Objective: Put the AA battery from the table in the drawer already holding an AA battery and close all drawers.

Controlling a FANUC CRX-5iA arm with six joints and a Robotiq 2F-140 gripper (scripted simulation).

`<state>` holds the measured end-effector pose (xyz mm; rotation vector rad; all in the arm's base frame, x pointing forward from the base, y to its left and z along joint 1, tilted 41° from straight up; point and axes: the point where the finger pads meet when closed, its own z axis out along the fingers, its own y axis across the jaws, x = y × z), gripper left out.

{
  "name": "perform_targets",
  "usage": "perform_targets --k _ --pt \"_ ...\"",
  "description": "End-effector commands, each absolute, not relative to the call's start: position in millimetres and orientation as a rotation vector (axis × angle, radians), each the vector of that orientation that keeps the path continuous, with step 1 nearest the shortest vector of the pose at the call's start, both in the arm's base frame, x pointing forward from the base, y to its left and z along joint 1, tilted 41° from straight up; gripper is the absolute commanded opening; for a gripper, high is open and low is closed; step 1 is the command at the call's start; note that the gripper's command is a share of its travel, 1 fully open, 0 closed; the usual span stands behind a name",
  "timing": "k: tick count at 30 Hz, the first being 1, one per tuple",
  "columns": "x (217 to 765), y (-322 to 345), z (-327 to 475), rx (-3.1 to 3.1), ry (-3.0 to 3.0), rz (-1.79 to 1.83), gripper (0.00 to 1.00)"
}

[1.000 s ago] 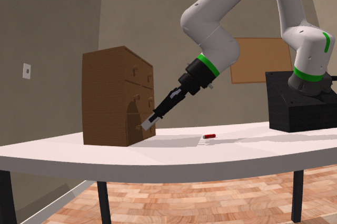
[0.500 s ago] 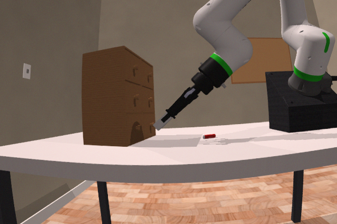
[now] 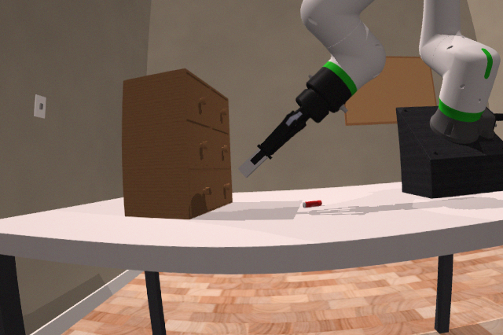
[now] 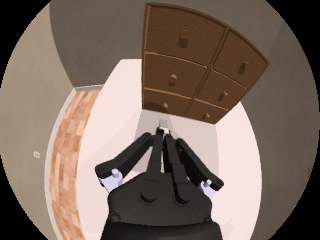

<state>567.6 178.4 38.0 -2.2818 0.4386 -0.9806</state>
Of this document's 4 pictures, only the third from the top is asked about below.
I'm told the brown wooden drawer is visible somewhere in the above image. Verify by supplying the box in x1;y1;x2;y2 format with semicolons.
186;74;211;125
188;171;215;216
186;121;212;166
214;170;233;207
212;130;230;166
211;91;229;131

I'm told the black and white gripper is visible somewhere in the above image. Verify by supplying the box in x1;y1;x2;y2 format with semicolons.
238;89;329;178

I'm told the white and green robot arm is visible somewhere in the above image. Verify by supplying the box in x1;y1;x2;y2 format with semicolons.
300;0;503;144

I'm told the brown wooden chest of drawers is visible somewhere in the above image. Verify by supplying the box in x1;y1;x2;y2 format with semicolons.
122;68;233;219

